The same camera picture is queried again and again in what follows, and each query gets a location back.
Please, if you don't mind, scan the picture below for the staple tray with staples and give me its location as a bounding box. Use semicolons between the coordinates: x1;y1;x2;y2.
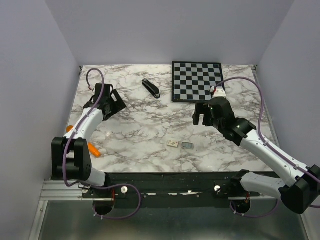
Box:
181;142;194;150

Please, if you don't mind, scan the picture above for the black stapler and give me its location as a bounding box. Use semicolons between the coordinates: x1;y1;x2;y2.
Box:
142;78;161;99

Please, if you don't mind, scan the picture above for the white staple box sleeve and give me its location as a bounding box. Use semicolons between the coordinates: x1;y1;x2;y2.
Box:
166;140;179;148

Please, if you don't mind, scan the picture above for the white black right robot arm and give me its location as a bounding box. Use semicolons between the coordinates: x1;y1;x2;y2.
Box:
192;97;320;214

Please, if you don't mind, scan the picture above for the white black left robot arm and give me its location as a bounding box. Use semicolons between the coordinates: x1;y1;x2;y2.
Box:
51;83;127;198

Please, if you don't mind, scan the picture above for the black and grey chessboard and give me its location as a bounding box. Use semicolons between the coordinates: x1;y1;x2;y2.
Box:
171;61;224;103

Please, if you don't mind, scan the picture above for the orange toy microphone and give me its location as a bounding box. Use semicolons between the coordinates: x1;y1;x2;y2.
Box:
66;125;101;158

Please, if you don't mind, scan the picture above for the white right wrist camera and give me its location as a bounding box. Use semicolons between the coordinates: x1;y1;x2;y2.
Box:
210;86;227;99

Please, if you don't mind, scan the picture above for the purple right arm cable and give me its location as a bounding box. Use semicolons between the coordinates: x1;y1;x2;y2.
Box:
214;76;320;218

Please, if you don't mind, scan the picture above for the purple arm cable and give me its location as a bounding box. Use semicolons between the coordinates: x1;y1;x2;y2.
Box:
61;68;142;221
214;76;320;218

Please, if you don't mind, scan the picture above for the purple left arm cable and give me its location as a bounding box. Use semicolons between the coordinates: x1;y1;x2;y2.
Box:
61;68;142;221

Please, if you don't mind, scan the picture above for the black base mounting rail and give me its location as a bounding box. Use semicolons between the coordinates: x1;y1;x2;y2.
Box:
74;171;260;209

